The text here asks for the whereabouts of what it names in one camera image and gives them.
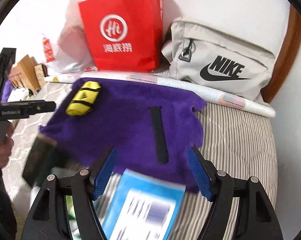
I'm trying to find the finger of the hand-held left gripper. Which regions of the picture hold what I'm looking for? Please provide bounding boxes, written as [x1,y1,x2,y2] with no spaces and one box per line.
[28,100,56,117]

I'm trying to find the black watch strap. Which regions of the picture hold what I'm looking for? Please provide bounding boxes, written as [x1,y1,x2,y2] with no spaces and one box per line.
[149,107,169,164]

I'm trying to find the blue cardboard box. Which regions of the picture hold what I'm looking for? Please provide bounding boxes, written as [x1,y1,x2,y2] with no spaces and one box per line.
[101,169,186,240]

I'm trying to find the person's left forearm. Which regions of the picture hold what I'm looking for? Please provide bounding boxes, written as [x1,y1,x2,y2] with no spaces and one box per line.
[0,177,17,240]

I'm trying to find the person's left hand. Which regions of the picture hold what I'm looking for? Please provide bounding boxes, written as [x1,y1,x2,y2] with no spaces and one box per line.
[0,127,15,168]

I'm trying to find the purple towel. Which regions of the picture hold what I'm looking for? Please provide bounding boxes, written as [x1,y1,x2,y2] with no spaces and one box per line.
[38,78,207,194]

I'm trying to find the wooden headboard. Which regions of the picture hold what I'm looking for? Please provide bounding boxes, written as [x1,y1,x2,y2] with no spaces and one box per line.
[262,5,301,103]

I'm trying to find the brown cardboard box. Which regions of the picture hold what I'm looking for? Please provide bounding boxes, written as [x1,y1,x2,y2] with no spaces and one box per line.
[9,54,40,94]

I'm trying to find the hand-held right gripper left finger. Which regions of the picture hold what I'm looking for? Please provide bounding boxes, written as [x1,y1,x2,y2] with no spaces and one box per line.
[21,147,118,240]

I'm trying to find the red paper shopping bag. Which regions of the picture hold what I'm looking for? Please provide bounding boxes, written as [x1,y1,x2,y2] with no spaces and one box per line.
[78,0,164,72]

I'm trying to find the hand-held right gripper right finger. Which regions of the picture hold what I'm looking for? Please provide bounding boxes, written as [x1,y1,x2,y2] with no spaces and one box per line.
[188,146,283,240]

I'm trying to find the grey waist bag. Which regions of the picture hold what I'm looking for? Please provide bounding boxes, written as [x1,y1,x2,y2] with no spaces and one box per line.
[162,17,276,102]

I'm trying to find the yellow zip pouch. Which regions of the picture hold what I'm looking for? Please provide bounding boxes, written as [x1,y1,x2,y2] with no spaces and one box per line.
[66,81,102,117]

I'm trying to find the patterned small box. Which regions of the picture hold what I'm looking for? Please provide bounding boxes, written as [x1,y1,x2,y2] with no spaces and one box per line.
[34,64,48,83]

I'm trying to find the dark flat object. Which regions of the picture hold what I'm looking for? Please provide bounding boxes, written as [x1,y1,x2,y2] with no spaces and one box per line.
[22,134,69,188]

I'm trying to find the white rolled paper poster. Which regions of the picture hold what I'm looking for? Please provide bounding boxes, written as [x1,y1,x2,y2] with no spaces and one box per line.
[44,71,276,117]

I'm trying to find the white plastic shopping bag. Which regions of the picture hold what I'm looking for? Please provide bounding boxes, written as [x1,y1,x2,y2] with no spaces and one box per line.
[42,0,99,73]

